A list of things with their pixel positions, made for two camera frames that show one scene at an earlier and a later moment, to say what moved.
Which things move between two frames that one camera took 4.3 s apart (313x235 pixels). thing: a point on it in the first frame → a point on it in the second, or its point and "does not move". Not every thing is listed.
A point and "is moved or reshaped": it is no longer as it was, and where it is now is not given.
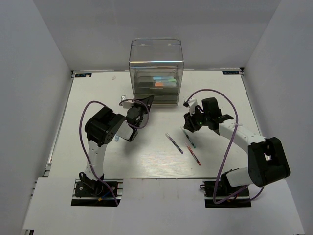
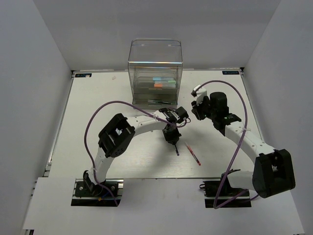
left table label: x=79 y=75 does not move
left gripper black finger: x=146 y=101 → x=172 y=140
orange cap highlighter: x=165 y=84 does not move
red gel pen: x=193 y=154 does not move
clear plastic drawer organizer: x=156 y=66 does not move
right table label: x=229 y=72 does not move
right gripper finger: x=193 y=123 → x=199 y=111
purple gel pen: x=170 y=138 is moved or reshaped
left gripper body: x=143 y=109 → x=174 y=132
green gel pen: x=189 y=138 → x=156 y=101
